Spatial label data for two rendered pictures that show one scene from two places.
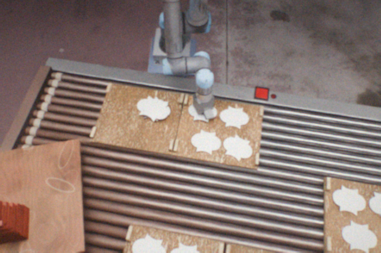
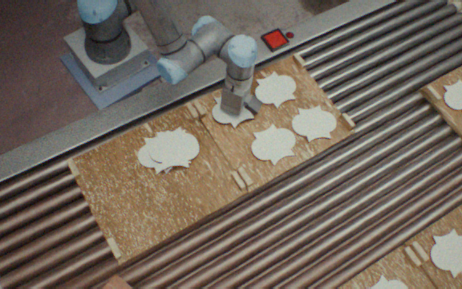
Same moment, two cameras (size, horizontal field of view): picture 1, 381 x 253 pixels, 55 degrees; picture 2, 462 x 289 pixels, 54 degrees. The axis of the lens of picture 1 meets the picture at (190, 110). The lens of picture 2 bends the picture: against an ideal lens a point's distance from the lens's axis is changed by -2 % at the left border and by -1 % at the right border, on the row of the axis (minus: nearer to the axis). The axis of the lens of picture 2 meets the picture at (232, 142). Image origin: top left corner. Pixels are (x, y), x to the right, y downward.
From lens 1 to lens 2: 0.79 m
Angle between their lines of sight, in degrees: 24
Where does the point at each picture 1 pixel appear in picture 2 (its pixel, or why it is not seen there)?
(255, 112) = (291, 67)
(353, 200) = not seen: outside the picture
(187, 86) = (177, 90)
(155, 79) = (125, 111)
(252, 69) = not seen: hidden behind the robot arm
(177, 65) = (188, 56)
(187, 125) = (229, 140)
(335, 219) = not seen: outside the picture
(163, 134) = (211, 175)
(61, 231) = not seen: outside the picture
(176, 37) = (168, 10)
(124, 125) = (148, 204)
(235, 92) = not seen: hidden behind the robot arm
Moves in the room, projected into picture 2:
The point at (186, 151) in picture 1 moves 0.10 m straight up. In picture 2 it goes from (261, 174) to (265, 160)
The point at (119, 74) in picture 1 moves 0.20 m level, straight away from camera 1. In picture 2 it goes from (64, 139) to (15, 107)
